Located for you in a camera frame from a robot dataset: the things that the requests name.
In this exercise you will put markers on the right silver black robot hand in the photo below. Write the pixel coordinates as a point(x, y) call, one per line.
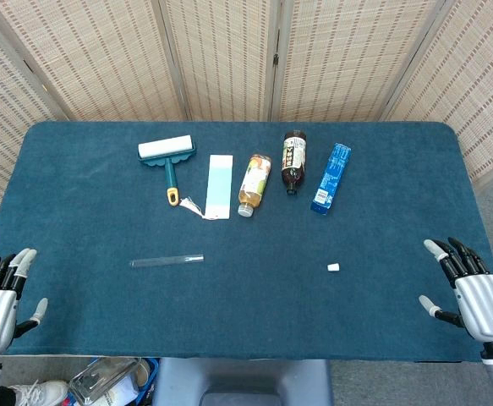
point(485, 304)

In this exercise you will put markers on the small white cap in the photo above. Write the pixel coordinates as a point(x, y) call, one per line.
point(333, 267)

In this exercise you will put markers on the clear glass test tube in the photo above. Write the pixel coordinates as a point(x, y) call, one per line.
point(165, 260)

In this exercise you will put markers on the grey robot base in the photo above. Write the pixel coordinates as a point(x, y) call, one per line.
point(242, 380)

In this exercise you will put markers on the white sneaker with laces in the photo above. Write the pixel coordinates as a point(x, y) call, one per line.
point(39, 393)

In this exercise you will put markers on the clear plastic container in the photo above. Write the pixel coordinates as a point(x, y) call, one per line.
point(98, 380)

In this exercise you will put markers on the long blue carton box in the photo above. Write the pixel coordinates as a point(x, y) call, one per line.
point(330, 179)

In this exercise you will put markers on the blue table cloth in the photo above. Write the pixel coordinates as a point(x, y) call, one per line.
point(246, 304)

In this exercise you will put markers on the teal lint roller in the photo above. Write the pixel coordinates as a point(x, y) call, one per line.
point(165, 146)

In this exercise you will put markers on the dark brown drink bottle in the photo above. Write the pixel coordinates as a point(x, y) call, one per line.
point(293, 160)

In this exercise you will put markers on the white blue bookmark with tassel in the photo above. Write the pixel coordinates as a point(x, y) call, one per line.
point(218, 186)

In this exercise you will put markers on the amber tea bottle white cap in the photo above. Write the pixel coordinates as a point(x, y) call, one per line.
point(254, 182)

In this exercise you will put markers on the woven folding screen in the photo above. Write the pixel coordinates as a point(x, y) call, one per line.
point(229, 63)

